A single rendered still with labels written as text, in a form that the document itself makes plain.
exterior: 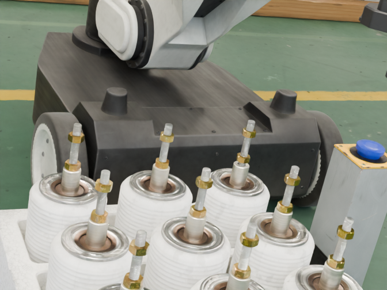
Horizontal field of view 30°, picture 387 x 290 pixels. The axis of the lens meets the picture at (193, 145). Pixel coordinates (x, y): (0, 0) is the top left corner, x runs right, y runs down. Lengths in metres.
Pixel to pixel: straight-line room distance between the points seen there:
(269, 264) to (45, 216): 0.27
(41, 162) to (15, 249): 0.44
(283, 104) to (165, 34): 0.26
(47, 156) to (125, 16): 0.33
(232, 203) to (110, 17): 0.66
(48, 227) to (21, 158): 0.65
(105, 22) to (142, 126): 0.36
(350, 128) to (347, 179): 1.03
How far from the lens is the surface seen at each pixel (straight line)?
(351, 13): 3.31
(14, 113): 1.73
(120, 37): 1.45
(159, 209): 0.91
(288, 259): 0.88
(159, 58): 1.44
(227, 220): 0.97
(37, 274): 0.88
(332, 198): 1.05
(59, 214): 0.88
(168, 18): 1.36
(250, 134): 0.96
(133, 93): 1.47
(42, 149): 1.33
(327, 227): 1.06
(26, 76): 1.96
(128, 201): 0.93
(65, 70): 1.54
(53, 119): 1.23
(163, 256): 0.83
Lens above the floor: 0.69
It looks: 24 degrees down
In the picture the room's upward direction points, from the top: 11 degrees clockwise
